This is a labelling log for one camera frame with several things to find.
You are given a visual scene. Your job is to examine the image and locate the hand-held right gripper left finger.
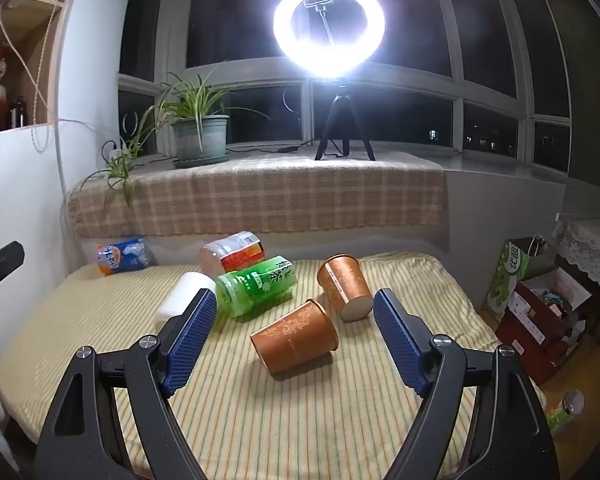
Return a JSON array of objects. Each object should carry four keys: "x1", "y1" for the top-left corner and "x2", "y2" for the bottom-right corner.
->
[{"x1": 34, "y1": 287, "x2": 218, "y2": 480}]

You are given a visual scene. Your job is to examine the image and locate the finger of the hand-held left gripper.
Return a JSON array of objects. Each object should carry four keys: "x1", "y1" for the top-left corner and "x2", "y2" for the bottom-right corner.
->
[{"x1": 0, "y1": 241, "x2": 26, "y2": 317}]

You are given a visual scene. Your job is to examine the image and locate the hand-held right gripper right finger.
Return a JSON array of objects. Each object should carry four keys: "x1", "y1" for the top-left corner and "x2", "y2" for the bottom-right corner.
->
[{"x1": 372, "y1": 287, "x2": 561, "y2": 480}]

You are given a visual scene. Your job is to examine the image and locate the orange patterned paper cup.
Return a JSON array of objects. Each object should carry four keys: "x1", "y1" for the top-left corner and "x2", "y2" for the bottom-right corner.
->
[
  {"x1": 317, "y1": 254, "x2": 374, "y2": 323},
  {"x1": 250, "y1": 299, "x2": 341, "y2": 375}
]

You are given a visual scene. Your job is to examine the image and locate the green plastic tea bottle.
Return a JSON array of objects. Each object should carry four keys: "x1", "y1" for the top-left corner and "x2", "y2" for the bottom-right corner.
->
[{"x1": 215, "y1": 256, "x2": 298, "y2": 319}]

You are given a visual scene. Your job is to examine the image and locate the blue orange label plastic bottle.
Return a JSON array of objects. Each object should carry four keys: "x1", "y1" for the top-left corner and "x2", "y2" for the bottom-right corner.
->
[{"x1": 96, "y1": 236, "x2": 153, "y2": 277}]

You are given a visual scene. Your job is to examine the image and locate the yellow striped bed sheet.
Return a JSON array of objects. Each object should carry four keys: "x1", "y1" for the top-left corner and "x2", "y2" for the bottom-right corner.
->
[{"x1": 0, "y1": 252, "x2": 548, "y2": 480}]

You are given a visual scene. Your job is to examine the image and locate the red cardboard box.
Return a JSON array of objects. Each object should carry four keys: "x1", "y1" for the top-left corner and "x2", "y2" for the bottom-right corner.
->
[{"x1": 495, "y1": 267, "x2": 600, "y2": 386}]

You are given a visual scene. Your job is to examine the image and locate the green printed shopping bag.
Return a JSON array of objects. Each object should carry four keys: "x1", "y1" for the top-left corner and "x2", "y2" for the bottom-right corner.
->
[{"x1": 487, "y1": 237, "x2": 556, "y2": 318}]

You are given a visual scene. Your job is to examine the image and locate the dark glass bottle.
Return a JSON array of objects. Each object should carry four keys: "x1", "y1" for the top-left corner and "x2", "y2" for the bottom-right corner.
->
[{"x1": 7, "y1": 96, "x2": 28, "y2": 128}]

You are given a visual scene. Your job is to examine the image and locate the beige plaid blanket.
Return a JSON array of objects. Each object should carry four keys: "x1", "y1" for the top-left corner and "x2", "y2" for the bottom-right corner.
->
[{"x1": 66, "y1": 152, "x2": 448, "y2": 238}]

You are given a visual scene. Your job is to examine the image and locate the small plastic bottle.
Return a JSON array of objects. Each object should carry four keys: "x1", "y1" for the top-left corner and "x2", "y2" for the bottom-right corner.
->
[{"x1": 547, "y1": 389, "x2": 586, "y2": 436}]

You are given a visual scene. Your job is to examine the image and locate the wooden shelf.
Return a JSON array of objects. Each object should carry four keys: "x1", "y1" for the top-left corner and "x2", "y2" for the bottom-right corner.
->
[{"x1": 0, "y1": 0, "x2": 88, "y2": 138}]

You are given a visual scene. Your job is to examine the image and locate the spider plant in green pot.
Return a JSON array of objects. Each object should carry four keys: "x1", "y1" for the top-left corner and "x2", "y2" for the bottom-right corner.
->
[{"x1": 80, "y1": 62, "x2": 272, "y2": 208}]

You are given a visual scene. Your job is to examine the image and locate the white lace cloth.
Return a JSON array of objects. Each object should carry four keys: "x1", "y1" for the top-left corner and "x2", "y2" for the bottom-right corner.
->
[{"x1": 555, "y1": 217, "x2": 600, "y2": 306}]

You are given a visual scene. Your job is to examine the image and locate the black tripod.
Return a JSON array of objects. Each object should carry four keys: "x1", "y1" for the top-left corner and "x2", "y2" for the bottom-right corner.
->
[{"x1": 314, "y1": 80, "x2": 377, "y2": 162}]

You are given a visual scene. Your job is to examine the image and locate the white braided cord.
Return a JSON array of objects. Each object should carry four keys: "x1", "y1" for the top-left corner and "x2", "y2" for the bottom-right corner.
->
[{"x1": 0, "y1": 0, "x2": 56, "y2": 155}]

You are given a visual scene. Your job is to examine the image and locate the black cable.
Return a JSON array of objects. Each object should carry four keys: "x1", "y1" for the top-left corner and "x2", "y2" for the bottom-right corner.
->
[{"x1": 227, "y1": 142, "x2": 326, "y2": 157}]

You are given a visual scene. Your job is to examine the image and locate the ring light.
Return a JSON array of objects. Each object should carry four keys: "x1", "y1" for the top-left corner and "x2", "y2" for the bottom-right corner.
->
[{"x1": 272, "y1": 0, "x2": 388, "y2": 81}]

